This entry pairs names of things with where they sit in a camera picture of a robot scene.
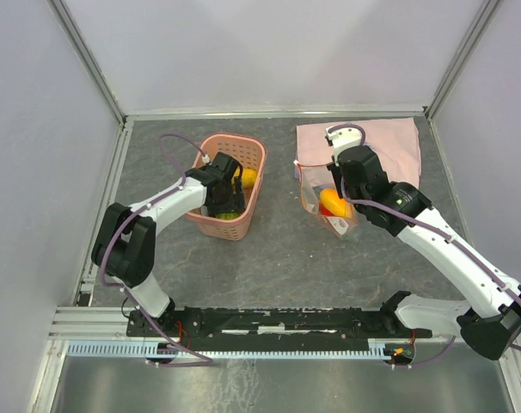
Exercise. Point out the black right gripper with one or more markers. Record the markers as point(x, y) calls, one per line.
point(336, 172)

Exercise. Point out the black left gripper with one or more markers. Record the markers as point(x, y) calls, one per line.
point(235, 202)

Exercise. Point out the yellow toy mango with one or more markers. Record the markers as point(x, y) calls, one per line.
point(248, 177)

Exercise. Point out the clear zip top bag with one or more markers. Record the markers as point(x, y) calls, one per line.
point(312, 180)

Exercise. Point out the orange toy fruit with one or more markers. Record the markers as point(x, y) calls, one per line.
point(338, 207)

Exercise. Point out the green custard apple toy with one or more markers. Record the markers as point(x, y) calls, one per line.
point(228, 215)

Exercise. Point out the pink plastic perforated basket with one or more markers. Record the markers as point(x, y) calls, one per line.
point(252, 154)

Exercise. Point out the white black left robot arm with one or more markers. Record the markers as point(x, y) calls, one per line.
point(125, 245)

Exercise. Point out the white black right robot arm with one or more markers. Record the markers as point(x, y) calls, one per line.
point(488, 317)

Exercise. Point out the pink embroidered cloth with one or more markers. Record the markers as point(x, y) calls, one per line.
point(395, 141)

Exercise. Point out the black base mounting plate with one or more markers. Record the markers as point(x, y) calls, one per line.
point(284, 330)

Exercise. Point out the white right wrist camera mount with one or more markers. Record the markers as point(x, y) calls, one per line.
point(344, 136)

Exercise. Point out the aluminium frame rail front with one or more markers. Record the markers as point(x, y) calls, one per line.
point(118, 323)

